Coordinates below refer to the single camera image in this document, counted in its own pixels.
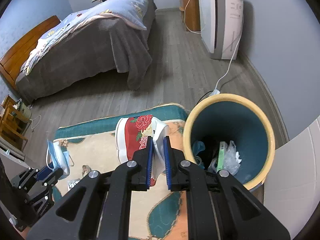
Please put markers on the white furniture panel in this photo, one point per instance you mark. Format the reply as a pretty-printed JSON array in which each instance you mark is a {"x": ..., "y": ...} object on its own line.
[{"x": 295, "y": 180}]

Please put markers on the bed with grey blanket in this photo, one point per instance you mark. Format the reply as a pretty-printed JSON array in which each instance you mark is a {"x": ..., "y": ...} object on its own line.
[{"x": 87, "y": 55}]

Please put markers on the patterned teal rug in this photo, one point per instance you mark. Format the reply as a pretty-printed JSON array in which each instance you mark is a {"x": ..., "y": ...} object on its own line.
[{"x": 100, "y": 150}]

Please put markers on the pale green bag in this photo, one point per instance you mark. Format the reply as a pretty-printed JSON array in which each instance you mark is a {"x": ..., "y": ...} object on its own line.
[{"x": 23, "y": 112}]

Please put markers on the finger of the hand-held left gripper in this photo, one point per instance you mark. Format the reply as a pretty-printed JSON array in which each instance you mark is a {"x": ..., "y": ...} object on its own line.
[
  {"x": 46, "y": 171},
  {"x": 50, "y": 180}
]

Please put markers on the white and green carton box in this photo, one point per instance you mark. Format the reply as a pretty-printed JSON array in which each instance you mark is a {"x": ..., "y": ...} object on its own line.
[{"x": 221, "y": 155}]

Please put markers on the blue printed quilt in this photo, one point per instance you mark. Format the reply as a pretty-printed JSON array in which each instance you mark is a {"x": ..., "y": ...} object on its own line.
[{"x": 120, "y": 7}]

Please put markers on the white air purifier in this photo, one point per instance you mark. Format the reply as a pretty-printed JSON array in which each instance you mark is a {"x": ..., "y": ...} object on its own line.
[{"x": 222, "y": 30}]

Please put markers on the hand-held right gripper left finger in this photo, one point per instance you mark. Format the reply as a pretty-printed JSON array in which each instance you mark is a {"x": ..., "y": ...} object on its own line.
[{"x": 149, "y": 160}]

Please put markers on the wooden bed headboard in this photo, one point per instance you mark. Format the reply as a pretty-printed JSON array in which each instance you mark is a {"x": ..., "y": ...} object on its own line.
[{"x": 20, "y": 55}]

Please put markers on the blue face mask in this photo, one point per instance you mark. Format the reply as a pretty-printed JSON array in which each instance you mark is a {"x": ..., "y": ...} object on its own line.
[
  {"x": 198, "y": 147},
  {"x": 58, "y": 155}
]

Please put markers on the small clear packet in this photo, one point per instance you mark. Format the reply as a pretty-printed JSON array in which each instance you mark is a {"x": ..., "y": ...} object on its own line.
[{"x": 73, "y": 184}]

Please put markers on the red floral bag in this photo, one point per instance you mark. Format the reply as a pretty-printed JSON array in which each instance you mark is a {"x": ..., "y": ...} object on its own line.
[{"x": 132, "y": 135}]

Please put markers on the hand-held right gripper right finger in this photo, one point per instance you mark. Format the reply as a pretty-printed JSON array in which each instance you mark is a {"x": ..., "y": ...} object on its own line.
[{"x": 167, "y": 165}]

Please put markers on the clear plastic bag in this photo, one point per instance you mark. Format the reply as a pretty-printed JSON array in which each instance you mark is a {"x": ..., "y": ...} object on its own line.
[{"x": 232, "y": 157}]

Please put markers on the wooden cabinet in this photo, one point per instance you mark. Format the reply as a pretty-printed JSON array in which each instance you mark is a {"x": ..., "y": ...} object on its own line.
[{"x": 192, "y": 12}]

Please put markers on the white low shelf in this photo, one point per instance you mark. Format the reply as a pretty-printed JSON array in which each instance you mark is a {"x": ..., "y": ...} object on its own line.
[{"x": 11, "y": 151}]

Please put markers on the teal bin with yellow rim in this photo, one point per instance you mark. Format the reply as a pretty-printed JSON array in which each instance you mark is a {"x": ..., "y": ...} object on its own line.
[{"x": 237, "y": 120}]

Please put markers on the white power strip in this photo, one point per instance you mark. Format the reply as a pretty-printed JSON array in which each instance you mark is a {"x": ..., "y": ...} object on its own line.
[{"x": 214, "y": 92}]

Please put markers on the wooden chair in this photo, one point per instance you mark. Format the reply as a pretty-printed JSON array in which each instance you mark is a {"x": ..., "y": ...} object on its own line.
[{"x": 10, "y": 125}]

